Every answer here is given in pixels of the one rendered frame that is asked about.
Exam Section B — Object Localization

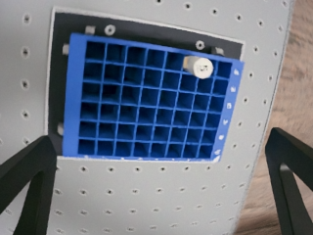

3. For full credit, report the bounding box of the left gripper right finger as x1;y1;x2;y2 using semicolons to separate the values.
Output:
265;127;313;235

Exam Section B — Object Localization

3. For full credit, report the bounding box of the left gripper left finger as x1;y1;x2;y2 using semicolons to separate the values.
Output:
0;135;58;235

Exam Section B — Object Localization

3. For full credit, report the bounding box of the blue grid rack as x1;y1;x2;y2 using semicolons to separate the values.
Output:
62;32;246;163

